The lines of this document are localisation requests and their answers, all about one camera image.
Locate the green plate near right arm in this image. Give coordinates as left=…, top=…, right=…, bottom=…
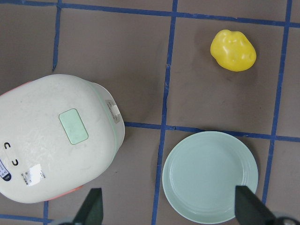
left=162, top=131, right=259, bottom=224

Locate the white rice cooker orange handle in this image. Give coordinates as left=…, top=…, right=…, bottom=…
left=0, top=74, right=125, bottom=203

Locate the yellow toy bell pepper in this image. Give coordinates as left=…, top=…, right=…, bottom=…
left=210, top=30, right=256, bottom=72

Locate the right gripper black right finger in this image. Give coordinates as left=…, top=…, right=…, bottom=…
left=235, top=186, right=278, bottom=225

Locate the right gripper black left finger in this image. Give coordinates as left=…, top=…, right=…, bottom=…
left=72, top=188, right=104, bottom=225

